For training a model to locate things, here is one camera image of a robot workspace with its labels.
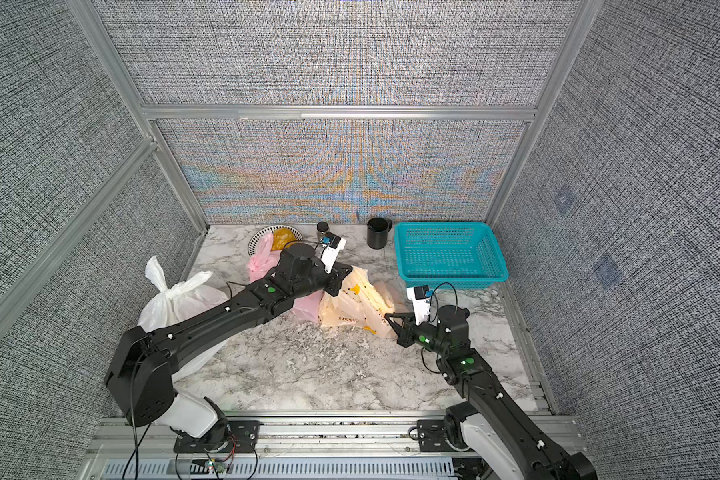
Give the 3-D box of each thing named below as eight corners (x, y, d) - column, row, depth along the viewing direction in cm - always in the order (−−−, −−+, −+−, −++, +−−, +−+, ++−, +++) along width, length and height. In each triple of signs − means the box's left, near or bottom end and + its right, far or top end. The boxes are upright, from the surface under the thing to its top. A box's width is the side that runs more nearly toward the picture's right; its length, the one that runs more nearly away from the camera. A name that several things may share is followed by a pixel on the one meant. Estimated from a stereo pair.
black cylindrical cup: (364, 246, 117) (364, 230, 110) (369, 230, 122) (370, 214, 115) (384, 250, 115) (386, 235, 108) (389, 234, 121) (391, 218, 114)
